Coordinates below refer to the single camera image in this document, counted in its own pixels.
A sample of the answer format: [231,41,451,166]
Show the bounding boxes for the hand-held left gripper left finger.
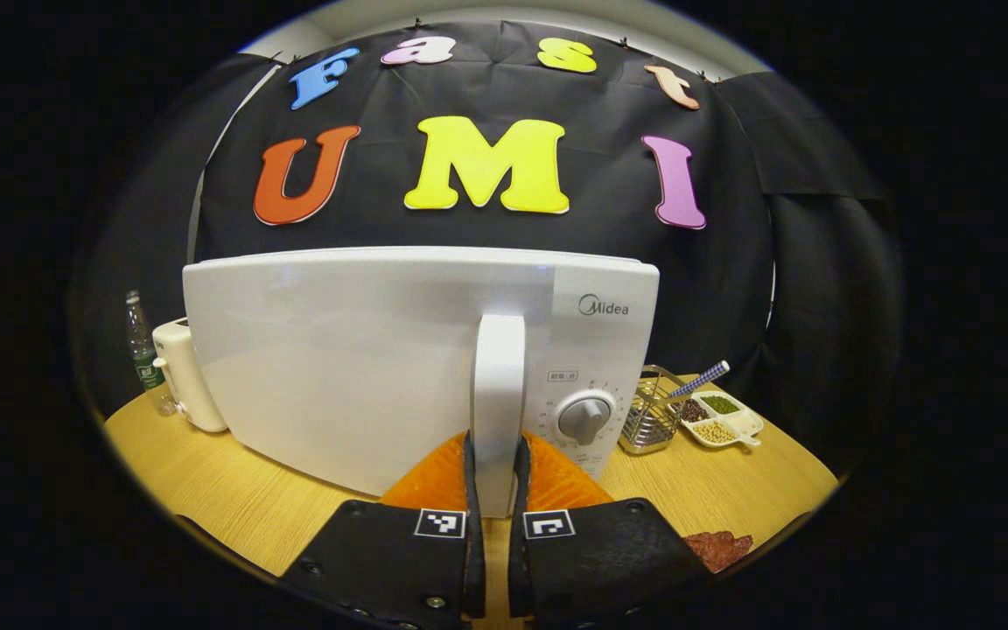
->
[279,429,487,630]

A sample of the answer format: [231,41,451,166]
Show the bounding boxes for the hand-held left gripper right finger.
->
[507,430,717,630]

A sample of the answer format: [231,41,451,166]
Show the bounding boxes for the brown meat piece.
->
[683,530,754,574]

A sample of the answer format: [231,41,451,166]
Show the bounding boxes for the white microwave oven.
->
[182,246,661,519]

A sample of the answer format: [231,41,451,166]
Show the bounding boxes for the white divided bean dish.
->
[679,390,766,450]

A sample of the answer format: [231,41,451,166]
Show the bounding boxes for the blue white striped straw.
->
[668,360,731,402]

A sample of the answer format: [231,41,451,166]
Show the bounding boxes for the white toaster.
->
[152,318,229,434]

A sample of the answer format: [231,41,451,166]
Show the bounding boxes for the clear plastic water bottle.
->
[125,290,178,417]

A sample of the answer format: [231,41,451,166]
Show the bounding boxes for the black backdrop cloth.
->
[71,19,903,473]

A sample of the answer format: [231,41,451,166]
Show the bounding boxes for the metal wire basket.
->
[618,365,689,456]

